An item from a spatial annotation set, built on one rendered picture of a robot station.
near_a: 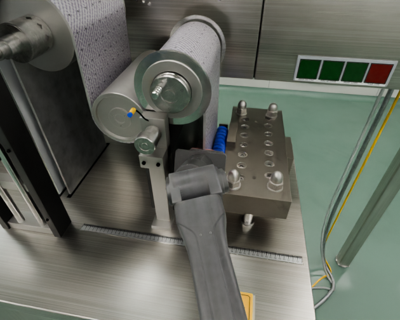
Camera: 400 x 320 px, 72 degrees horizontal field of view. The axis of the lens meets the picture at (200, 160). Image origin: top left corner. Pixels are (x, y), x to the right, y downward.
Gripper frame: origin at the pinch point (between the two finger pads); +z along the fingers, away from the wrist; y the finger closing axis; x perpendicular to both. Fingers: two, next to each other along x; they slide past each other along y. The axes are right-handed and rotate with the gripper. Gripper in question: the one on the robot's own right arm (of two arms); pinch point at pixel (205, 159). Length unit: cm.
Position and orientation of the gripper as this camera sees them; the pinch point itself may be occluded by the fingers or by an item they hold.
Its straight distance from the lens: 63.8
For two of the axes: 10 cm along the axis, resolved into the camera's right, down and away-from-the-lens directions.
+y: 9.9, 1.1, -1.3
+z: 1.5, -1.8, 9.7
